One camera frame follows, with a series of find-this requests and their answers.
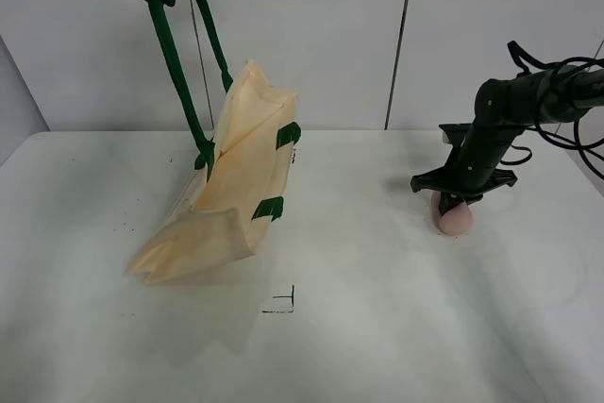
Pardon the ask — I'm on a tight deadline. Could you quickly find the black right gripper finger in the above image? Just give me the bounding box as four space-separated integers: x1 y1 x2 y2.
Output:
438 194 467 219

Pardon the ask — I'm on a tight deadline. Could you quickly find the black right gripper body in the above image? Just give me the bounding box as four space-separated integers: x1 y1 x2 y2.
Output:
411 124 518 205

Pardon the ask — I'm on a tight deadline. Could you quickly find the pink peach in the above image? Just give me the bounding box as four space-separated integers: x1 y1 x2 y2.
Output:
430 192 473 237

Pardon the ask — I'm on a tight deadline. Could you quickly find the cream linen bag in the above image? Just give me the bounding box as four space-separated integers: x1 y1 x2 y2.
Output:
127 0 301 284

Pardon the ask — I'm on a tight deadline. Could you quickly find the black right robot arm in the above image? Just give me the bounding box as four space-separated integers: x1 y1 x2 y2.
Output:
411 58 603 214

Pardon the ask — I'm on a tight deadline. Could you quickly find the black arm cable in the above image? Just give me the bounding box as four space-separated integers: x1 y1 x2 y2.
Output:
507 41 604 176

